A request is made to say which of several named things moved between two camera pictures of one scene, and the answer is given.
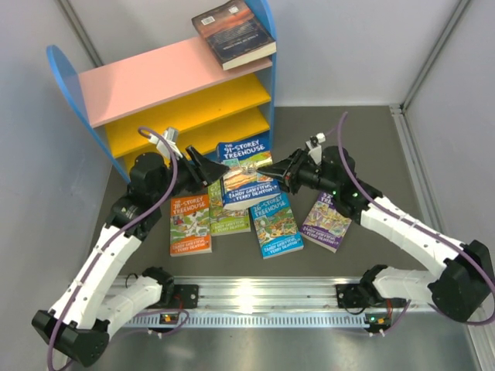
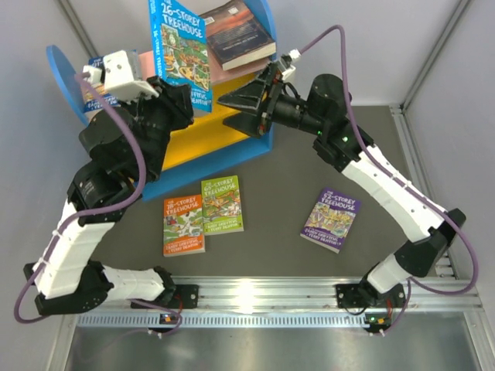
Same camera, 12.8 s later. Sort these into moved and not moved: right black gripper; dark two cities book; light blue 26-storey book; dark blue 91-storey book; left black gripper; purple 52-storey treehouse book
Moved: light blue 26-storey book; left black gripper; dark blue 91-storey book; right black gripper
Not moved: purple 52-storey treehouse book; dark two cities book
